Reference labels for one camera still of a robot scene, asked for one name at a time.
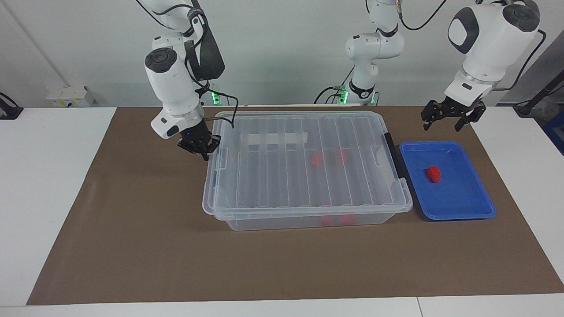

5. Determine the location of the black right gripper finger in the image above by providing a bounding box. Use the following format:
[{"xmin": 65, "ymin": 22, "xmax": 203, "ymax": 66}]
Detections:
[
  {"xmin": 454, "ymin": 105, "xmax": 486, "ymax": 132},
  {"xmin": 420, "ymin": 100, "xmax": 443, "ymax": 132}
]

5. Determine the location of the clear ribbed plastic box lid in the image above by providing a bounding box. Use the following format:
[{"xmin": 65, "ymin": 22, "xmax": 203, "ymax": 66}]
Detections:
[{"xmin": 201, "ymin": 111, "xmax": 414, "ymax": 221}]

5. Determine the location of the blue plastic tray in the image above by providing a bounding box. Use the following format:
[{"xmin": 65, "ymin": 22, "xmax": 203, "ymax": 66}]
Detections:
[{"xmin": 399, "ymin": 140, "xmax": 497, "ymax": 221}]

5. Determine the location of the clear plastic storage box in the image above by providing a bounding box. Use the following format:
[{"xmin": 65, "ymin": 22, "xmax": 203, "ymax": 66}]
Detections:
[{"xmin": 206, "ymin": 112, "xmax": 414, "ymax": 232}]

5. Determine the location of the black stand pole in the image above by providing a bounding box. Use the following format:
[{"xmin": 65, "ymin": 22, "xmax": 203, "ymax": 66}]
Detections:
[{"xmin": 516, "ymin": 70, "xmax": 564, "ymax": 118}]

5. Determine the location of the blue crate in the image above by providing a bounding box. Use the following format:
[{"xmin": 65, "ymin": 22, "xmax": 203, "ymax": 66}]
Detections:
[{"xmin": 544, "ymin": 112, "xmax": 564, "ymax": 155}]

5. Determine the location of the brown paper table mat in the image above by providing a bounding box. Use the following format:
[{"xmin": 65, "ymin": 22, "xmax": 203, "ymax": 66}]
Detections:
[{"xmin": 26, "ymin": 105, "xmax": 564, "ymax": 306}]

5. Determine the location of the white power strip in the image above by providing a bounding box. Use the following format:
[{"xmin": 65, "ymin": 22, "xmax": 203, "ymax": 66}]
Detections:
[{"xmin": 47, "ymin": 85, "xmax": 95, "ymax": 107}]

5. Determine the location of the black clamp object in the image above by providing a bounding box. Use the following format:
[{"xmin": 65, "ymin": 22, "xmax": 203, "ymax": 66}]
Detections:
[{"xmin": 0, "ymin": 92, "xmax": 24, "ymax": 121}]

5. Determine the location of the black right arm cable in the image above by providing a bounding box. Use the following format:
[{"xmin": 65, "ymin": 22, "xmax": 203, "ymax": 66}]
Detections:
[{"xmin": 184, "ymin": 40, "xmax": 240, "ymax": 129}]

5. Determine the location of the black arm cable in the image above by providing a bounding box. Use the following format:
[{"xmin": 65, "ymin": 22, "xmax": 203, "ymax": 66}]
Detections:
[
  {"xmin": 184, "ymin": 40, "xmax": 240, "ymax": 129},
  {"xmin": 396, "ymin": 0, "xmax": 548, "ymax": 92}
]

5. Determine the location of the black box latch handle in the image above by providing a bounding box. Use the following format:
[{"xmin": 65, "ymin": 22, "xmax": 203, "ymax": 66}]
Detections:
[{"xmin": 382, "ymin": 133, "xmax": 408, "ymax": 180}]

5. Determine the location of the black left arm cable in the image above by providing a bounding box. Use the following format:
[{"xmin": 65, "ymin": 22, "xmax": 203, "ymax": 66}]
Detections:
[{"xmin": 396, "ymin": 0, "xmax": 548, "ymax": 92}]

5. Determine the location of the black left base cable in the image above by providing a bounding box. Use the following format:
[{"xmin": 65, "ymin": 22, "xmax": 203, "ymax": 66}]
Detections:
[{"xmin": 313, "ymin": 66, "xmax": 351, "ymax": 106}]

